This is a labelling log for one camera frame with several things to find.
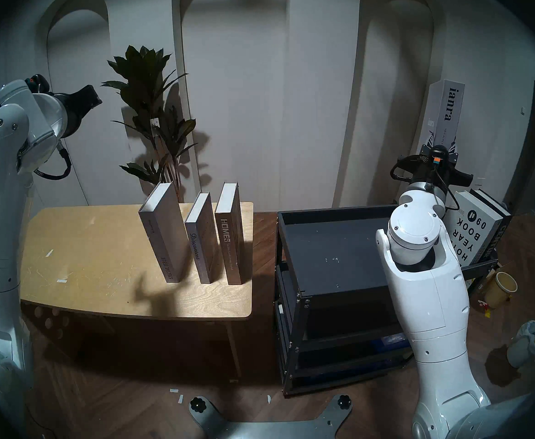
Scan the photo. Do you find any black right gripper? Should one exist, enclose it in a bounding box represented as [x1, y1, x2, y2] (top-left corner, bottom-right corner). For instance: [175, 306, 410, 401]
[402, 138, 474, 192]

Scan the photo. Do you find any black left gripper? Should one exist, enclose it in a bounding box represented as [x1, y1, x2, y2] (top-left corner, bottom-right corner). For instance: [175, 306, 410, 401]
[61, 85, 103, 138]

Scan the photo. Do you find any grey iaura book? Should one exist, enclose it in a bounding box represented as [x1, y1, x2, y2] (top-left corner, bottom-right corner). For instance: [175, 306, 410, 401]
[416, 80, 465, 164]

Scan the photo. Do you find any silver book small black lettering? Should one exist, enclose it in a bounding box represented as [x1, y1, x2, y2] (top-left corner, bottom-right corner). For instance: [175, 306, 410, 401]
[443, 191, 501, 267]

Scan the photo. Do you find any black CENTURY book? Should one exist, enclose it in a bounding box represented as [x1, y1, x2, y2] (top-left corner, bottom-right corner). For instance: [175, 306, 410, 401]
[471, 189, 512, 263]

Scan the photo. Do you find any grey Discontent book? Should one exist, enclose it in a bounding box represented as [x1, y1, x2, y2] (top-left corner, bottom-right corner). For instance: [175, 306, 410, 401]
[185, 192, 220, 284]

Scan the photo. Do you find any black metal shelf cart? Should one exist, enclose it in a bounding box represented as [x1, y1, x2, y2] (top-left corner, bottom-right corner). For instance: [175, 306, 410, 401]
[274, 202, 499, 398]

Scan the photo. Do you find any light wooden display table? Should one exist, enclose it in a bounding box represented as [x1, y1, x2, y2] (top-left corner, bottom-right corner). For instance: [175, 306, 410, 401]
[20, 202, 254, 377]

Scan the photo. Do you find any tall green potted plant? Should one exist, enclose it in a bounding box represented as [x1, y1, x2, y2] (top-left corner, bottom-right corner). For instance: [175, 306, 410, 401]
[101, 46, 198, 203]

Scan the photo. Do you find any large grey SPECIAL ISSUE book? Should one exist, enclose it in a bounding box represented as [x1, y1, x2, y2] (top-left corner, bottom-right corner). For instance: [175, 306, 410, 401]
[138, 182, 190, 283]

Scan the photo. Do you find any yellow plastic bucket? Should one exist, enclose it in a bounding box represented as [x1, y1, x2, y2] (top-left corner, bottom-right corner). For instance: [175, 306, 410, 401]
[484, 272, 518, 309]

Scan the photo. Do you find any brown HOMES book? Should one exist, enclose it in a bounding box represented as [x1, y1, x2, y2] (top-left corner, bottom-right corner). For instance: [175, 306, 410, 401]
[215, 182, 245, 285]

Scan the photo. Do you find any white trash bin with bag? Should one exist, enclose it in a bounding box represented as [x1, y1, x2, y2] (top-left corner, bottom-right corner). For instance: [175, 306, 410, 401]
[507, 321, 535, 369]

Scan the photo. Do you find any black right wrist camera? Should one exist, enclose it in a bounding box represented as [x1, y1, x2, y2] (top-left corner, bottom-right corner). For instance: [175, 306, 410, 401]
[428, 145, 448, 169]

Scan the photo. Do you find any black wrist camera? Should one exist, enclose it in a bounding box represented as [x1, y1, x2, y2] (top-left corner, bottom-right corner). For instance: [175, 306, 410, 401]
[428, 145, 448, 169]
[25, 75, 50, 94]

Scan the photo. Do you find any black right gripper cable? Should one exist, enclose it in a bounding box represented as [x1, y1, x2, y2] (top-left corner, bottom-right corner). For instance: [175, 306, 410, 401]
[390, 154, 460, 212]

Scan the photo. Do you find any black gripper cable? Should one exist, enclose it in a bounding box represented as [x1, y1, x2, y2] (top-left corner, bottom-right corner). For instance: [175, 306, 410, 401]
[34, 141, 72, 180]
[390, 154, 460, 212]

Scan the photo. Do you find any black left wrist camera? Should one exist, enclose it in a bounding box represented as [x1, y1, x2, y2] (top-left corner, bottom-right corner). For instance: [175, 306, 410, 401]
[25, 75, 50, 94]

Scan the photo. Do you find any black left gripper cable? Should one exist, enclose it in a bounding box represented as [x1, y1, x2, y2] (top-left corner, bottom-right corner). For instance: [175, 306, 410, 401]
[34, 141, 72, 180]

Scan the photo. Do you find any grey metal robot base plate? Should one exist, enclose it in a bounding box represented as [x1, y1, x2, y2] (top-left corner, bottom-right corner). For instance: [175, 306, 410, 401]
[190, 394, 352, 439]

